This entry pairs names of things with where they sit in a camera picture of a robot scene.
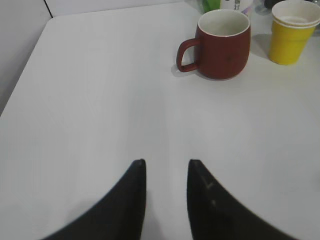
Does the white yogurt bottle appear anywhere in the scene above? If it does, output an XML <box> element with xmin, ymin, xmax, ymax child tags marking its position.
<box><xmin>220</xmin><ymin>0</ymin><xmax>254</xmax><ymax>17</ymax></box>

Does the yellow paper cup stack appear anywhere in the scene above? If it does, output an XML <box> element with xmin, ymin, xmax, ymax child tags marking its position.
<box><xmin>268</xmin><ymin>0</ymin><xmax>320</xmax><ymax>65</ymax></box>

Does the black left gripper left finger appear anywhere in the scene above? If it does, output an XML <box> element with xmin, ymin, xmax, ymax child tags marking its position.
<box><xmin>46</xmin><ymin>159</ymin><xmax>147</xmax><ymax>240</ymax></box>

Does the dark red ceramic mug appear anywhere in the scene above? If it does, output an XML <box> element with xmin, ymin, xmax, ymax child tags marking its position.
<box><xmin>176</xmin><ymin>9</ymin><xmax>251</xmax><ymax>80</ymax></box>

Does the green soda bottle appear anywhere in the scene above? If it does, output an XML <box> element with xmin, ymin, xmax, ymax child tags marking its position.
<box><xmin>201</xmin><ymin>0</ymin><xmax>221</xmax><ymax>13</ymax></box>

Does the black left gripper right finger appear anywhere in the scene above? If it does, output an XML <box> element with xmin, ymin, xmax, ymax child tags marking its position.
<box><xmin>187</xmin><ymin>159</ymin><xmax>292</xmax><ymax>240</ymax></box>

